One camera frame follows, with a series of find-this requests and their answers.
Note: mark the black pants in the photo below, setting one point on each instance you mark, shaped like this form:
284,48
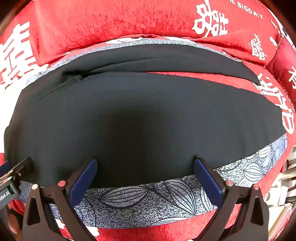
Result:
143,120

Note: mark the blue-grey leaf print cloth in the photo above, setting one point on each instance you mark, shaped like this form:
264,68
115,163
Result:
148,199

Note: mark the red printed pillow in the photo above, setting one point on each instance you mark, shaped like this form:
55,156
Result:
285,62

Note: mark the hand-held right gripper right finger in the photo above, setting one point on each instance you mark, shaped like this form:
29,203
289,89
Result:
208,183

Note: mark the person's left hand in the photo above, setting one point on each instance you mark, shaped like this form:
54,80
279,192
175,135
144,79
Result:
12,228

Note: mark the red printed blanket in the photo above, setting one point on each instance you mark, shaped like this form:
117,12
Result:
92,20

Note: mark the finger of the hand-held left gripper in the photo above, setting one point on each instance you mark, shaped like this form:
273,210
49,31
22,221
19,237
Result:
22,166

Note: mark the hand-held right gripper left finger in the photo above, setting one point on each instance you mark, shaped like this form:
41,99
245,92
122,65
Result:
83,183

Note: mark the white cardboard boxes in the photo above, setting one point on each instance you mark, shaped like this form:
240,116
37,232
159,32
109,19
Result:
281,193

